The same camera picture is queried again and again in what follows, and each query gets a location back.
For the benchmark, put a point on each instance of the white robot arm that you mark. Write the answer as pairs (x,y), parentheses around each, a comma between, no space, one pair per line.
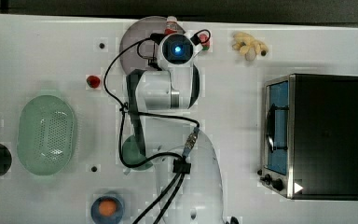
(188,178)

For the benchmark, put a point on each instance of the blue bowl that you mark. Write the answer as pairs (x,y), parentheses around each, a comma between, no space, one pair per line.
(115,218)

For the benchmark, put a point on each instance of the green oval colander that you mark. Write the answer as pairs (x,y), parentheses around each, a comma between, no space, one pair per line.
(46,135)

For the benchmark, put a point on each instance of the grey round plate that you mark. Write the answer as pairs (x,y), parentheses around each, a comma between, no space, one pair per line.
(139,57)

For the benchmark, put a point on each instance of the orange ball in bowl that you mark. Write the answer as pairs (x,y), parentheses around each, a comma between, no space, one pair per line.
(107,207)

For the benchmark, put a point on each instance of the green mug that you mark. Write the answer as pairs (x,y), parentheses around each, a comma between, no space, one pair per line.
(131,153)

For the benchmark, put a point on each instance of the toy strawberry near plate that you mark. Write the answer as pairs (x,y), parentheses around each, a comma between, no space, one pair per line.
(204,42)

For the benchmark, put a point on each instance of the black toaster oven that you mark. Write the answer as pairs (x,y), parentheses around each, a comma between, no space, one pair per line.
(310,137)

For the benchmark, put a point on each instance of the red ketchup bottle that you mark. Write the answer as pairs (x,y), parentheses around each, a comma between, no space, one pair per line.
(171,26)

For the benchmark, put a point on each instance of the peeled toy banana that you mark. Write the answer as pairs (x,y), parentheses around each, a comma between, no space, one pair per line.
(249,47)

